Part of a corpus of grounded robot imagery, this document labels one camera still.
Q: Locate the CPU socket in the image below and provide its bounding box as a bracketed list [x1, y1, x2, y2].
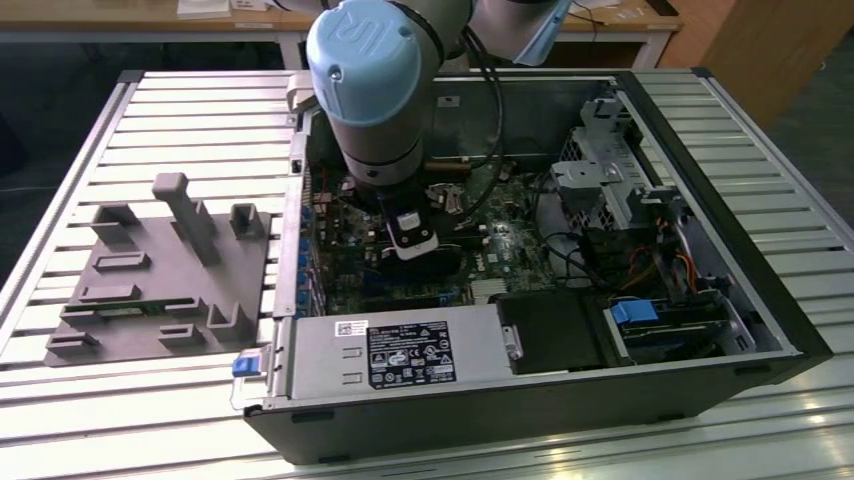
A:
[425, 182, 469, 229]

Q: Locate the black drive bay cover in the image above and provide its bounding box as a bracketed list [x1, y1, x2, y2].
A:
[489, 289, 632, 376]

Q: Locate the black graphics card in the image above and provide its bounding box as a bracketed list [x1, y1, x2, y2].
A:
[379, 243, 463, 282]

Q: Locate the green motherboard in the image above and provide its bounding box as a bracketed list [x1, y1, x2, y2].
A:
[302, 154, 565, 319]

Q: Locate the silver chipset heatsink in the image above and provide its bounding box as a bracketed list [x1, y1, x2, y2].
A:
[469, 279, 507, 304]

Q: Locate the metal drive cage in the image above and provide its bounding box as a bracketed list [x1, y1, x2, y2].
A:
[549, 97, 683, 232]

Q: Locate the silver power supply unit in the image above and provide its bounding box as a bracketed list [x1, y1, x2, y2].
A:
[264, 304, 520, 401]

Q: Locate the grey parts rack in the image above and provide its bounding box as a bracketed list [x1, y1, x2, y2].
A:
[40, 172, 273, 369]

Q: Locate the blue case latch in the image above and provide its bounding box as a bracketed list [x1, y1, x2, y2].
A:
[230, 351, 262, 380]

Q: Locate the green RAM stick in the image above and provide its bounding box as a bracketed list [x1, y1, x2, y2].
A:
[84, 306, 168, 318]

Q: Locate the hard disk in blue carrier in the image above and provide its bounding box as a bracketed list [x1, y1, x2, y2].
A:
[603, 297, 732, 364]

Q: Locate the black PC case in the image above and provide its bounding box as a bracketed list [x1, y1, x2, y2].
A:
[242, 67, 835, 465]

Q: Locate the wooden desk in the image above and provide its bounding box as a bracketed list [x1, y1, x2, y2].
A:
[0, 0, 683, 71]

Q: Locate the wooden cabinet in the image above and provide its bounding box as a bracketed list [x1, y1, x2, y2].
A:
[699, 0, 854, 129]

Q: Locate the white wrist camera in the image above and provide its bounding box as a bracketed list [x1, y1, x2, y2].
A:
[385, 209, 441, 263]

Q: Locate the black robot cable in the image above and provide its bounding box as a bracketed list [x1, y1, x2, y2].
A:
[459, 22, 512, 226]

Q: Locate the coloured power wire bundle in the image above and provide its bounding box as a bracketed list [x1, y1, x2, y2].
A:
[616, 214, 701, 301]

